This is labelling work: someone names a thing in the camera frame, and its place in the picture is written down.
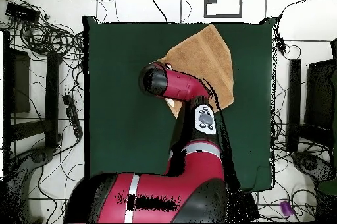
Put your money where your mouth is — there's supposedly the coiled black cable bundle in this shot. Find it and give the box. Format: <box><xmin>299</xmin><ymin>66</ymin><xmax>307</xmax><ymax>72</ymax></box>
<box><xmin>15</xmin><ymin>16</ymin><xmax>85</xmax><ymax>60</ymax></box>

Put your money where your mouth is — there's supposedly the long black cable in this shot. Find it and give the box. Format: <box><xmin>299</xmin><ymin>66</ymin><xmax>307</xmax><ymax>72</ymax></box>
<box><xmin>142</xmin><ymin>0</ymin><xmax>169</xmax><ymax>24</ymax></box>

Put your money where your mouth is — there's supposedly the black flat box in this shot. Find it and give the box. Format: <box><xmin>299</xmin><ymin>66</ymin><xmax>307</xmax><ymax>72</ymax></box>
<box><xmin>5</xmin><ymin>2</ymin><xmax>41</xmax><ymax>24</ymax></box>

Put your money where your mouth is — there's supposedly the black cable connector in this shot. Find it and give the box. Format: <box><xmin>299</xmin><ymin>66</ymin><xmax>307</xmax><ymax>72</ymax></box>
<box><xmin>276</xmin><ymin>35</ymin><xmax>288</xmax><ymax>54</ymax></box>

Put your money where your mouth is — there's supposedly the grey curved stand base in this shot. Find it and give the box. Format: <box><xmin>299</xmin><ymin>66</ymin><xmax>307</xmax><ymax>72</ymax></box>
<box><xmin>290</xmin><ymin>151</ymin><xmax>336</xmax><ymax>182</ymax></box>
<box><xmin>6</xmin><ymin>146</ymin><xmax>57</xmax><ymax>223</ymax></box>

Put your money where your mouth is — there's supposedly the black metal frame stand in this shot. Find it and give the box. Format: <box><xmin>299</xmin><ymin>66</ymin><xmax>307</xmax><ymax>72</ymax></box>
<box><xmin>2</xmin><ymin>31</ymin><xmax>63</xmax><ymax>156</ymax></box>
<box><xmin>285</xmin><ymin>38</ymin><xmax>337</xmax><ymax>156</ymax></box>

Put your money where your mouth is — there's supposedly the black power strip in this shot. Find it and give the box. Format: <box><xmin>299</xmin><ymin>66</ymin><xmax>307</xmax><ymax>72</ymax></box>
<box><xmin>62</xmin><ymin>94</ymin><xmax>84</xmax><ymax>139</ymax></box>

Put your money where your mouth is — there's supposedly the grey square floor frame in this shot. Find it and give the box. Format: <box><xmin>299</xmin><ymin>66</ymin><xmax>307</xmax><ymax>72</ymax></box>
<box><xmin>203</xmin><ymin>0</ymin><xmax>244</xmax><ymax>18</ymax></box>

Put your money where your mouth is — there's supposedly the small purple cylinder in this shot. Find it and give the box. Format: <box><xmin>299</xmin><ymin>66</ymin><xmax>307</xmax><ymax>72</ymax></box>
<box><xmin>279</xmin><ymin>200</ymin><xmax>294</xmax><ymax>216</ymax></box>

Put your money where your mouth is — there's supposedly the orange terry towel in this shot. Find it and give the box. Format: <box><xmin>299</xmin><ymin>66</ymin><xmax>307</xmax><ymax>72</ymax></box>
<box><xmin>151</xmin><ymin>23</ymin><xmax>235</xmax><ymax>119</ymax></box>

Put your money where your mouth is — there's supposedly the dark green table cloth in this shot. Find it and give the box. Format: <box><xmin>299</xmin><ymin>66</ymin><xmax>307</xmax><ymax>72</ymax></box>
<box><xmin>81</xmin><ymin>14</ymin><xmax>277</xmax><ymax>192</ymax></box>

